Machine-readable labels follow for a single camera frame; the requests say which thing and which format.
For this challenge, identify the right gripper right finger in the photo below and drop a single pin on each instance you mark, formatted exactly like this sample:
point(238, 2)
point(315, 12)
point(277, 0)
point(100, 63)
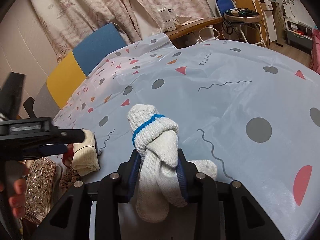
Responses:
point(186, 172)

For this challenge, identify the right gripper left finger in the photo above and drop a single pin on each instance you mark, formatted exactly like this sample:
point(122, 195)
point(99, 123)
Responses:
point(135, 161)

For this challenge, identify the white knitted gloves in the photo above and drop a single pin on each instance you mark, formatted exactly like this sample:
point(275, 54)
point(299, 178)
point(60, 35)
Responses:
point(155, 138)

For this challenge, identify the beige cloth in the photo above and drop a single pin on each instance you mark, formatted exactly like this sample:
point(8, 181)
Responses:
point(85, 158)

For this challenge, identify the pink satin scrunchie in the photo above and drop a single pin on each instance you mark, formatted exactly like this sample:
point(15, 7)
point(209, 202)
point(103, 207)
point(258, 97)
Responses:
point(68, 179)

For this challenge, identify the person hand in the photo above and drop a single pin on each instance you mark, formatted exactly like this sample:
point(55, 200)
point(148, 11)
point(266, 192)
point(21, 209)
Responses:
point(17, 200)

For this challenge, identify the ornate silver tissue box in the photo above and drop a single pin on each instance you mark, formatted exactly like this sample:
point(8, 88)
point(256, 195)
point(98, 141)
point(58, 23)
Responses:
point(39, 189)

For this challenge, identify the grey yellow blue chair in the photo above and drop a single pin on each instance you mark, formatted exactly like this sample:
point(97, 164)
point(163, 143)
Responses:
point(72, 71)

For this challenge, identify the patterned light blue tablecloth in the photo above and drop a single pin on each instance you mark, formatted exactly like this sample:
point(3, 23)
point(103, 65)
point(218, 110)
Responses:
point(250, 110)

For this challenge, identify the patterned cream curtain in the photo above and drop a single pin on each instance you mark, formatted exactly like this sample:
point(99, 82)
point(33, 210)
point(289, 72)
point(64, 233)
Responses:
point(67, 22)

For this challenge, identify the wooden side desk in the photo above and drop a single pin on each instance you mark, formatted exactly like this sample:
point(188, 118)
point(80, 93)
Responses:
point(179, 37)

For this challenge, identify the white carton on desk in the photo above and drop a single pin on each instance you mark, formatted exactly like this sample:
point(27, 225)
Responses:
point(168, 17)

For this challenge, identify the pink bedding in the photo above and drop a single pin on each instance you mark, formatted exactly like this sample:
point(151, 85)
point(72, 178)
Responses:
point(315, 54)

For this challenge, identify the blue folding chair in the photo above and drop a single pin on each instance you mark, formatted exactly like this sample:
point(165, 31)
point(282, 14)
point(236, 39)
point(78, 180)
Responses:
point(246, 16)

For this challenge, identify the low white shelf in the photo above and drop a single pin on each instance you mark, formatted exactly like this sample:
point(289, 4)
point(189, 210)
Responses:
point(298, 33)

